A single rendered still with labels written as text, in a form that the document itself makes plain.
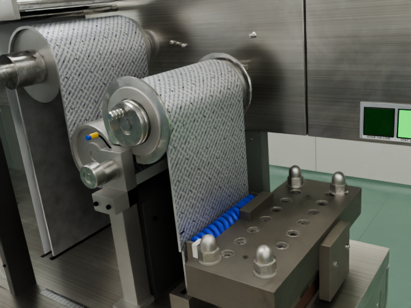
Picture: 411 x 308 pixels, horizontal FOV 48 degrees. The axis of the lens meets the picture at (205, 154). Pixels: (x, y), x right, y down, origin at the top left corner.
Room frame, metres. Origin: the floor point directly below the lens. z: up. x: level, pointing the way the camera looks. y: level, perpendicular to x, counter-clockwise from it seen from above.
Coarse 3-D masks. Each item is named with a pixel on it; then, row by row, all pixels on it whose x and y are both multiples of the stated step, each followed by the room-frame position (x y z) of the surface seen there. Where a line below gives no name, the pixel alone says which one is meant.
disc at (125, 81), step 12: (120, 84) 0.73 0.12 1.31; (132, 84) 0.72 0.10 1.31; (144, 84) 0.70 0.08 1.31; (108, 96) 0.75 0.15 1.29; (156, 96) 0.69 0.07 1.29; (156, 108) 0.69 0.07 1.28; (168, 120) 0.68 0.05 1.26; (108, 132) 0.76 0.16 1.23; (168, 132) 0.68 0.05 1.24; (168, 144) 0.69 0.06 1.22; (144, 156) 0.72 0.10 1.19; (156, 156) 0.70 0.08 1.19
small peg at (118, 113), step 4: (120, 108) 0.71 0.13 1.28; (108, 112) 0.69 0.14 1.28; (112, 112) 0.69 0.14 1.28; (116, 112) 0.69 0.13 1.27; (120, 112) 0.70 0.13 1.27; (124, 112) 0.70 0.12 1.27; (108, 116) 0.69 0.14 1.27; (112, 116) 0.68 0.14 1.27; (116, 116) 0.69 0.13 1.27; (120, 116) 0.70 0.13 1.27
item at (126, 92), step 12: (120, 96) 0.73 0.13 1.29; (132, 96) 0.72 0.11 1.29; (144, 96) 0.70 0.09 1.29; (108, 108) 0.75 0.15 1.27; (144, 108) 0.70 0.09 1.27; (108, 120) 0.75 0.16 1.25; (156, 120) 0.69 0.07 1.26; (156, 132) 0.69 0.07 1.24; (120, 144) 0.74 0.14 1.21; (144, 144) 0.71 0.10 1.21; (156, 144) 0.69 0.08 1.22
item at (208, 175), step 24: (240, 120) 0.87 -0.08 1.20; (192, 144) 0.74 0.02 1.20; (216, 144) 0.80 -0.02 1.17; (240, 144) 0.86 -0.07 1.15; (192, 168) 0.73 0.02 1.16; (216, 168) 0.79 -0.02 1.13; (240, 168) 0.86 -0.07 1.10; (192, 192) 0.73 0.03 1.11; (216, 192) 0.79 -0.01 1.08; (240, 192) 0.85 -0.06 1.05; (192, 216) 0.72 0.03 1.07; (216, 216) 0.78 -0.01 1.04
